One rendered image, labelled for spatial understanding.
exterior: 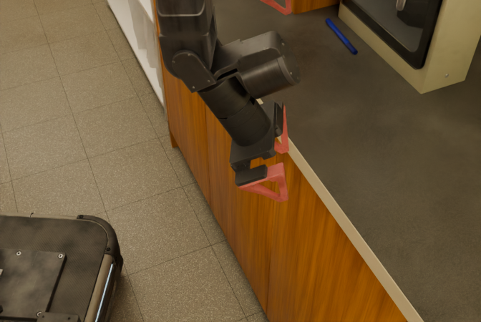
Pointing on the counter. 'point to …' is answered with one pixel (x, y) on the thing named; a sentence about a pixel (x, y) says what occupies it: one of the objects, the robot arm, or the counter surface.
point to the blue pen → (341, 36)
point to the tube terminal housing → (435, 60)
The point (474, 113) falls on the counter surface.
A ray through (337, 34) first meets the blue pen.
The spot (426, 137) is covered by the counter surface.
